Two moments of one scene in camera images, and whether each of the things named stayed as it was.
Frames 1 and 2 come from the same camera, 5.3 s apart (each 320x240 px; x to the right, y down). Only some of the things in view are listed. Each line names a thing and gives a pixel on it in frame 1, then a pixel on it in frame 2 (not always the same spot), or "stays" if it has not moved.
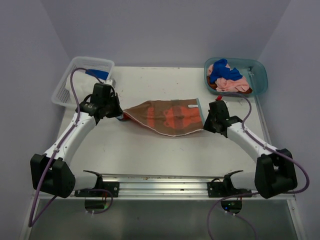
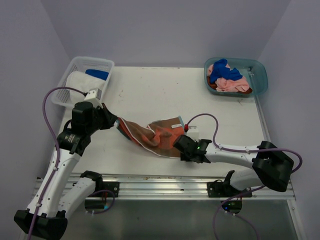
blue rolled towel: x=101 y=75 stays
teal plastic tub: x=247 y=76 stays
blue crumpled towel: x=220 y=70 stays
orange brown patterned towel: x=172 y=117 to x=160 y=138
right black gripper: x=207 y=126 to x=183 y=157
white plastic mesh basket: x=61 y=96 stays
